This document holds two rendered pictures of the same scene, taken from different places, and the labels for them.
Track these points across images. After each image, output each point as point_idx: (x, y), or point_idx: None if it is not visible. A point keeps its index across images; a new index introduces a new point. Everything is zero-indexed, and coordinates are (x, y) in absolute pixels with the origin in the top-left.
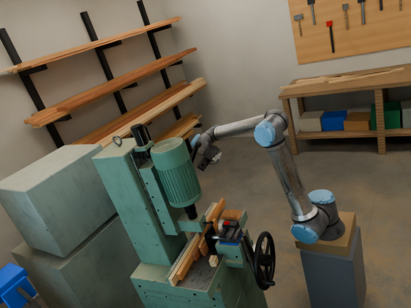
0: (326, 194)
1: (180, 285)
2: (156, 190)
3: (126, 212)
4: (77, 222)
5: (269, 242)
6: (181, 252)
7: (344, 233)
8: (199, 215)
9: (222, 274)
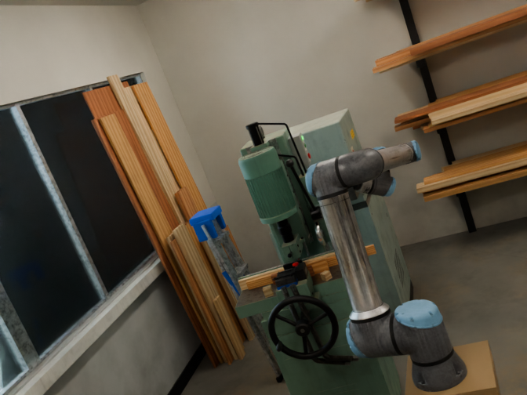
0: (416, 313)
1: (243, 291)
2: None
3: None
4: None
5: (321, 316)
6: (270, 268)
7: (433, 391)
8: (292, 242)
9: (270, 309)
